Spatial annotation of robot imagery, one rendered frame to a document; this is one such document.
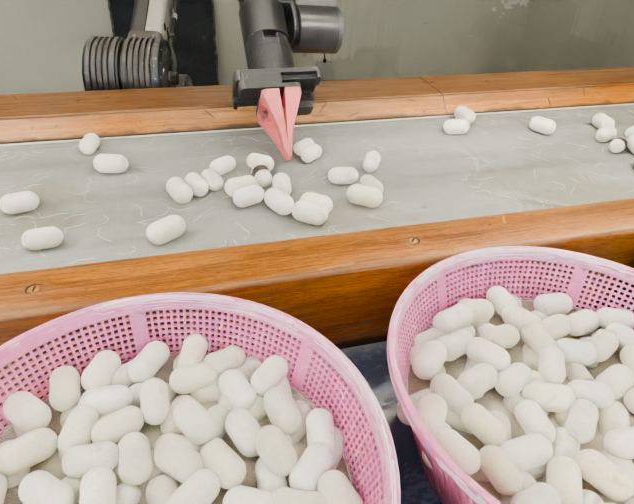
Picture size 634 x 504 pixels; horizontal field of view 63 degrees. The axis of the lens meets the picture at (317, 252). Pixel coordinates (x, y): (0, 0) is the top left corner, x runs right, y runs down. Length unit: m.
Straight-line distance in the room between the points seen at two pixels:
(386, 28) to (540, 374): 2.51
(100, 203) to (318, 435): 0.35
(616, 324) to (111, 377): 0.38
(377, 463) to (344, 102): 0.56
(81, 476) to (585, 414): 0.31
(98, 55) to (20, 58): 1.81
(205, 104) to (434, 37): 2.28
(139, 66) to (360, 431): 0.72
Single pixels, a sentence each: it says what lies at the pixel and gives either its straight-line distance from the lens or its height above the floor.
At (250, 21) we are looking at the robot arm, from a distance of 0.68.
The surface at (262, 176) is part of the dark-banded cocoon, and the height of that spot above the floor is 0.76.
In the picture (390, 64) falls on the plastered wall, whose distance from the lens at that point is 2.87.
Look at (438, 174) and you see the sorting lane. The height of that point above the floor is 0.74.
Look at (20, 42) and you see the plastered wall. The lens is 2.71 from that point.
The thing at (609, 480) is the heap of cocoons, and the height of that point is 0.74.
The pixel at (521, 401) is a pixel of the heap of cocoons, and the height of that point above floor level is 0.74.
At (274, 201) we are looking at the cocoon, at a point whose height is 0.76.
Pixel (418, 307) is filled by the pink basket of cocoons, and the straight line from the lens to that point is 0.41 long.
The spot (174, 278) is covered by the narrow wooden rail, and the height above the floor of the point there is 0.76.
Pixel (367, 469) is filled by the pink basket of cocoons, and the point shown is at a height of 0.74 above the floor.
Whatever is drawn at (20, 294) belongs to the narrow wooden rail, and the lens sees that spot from 0.43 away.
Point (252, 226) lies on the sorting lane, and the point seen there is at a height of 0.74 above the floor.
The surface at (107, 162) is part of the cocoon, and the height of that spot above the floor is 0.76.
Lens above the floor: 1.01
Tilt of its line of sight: 36 degrees down
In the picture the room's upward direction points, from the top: 3 degrees clockwise
